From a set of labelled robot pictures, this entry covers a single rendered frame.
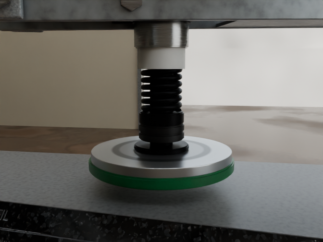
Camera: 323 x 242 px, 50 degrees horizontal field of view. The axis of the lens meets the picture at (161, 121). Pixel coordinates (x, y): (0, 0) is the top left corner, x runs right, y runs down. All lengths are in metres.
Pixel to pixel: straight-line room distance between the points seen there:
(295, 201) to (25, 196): 0.37
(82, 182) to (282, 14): 0.39
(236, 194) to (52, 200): 0.26
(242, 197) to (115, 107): 5.07
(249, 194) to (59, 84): 5.40
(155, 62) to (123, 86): 4.98
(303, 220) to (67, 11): 0.38
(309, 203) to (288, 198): 0.03
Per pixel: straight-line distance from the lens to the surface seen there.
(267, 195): 0.53
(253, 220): 0.44
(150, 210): 0.46
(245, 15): 0.49
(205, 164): 0.45
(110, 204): 0.48
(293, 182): 0.60
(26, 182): 0.60
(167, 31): 0.48
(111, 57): 5.50
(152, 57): 0.49
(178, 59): 0.49
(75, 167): 0.65
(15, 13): 0.44
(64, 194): 0.53
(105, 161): 0.47
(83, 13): 0.45
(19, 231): 0.50
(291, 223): 0.45
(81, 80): 5.67
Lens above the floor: 0.99
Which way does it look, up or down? 9 degrees down
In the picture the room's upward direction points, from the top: straight up
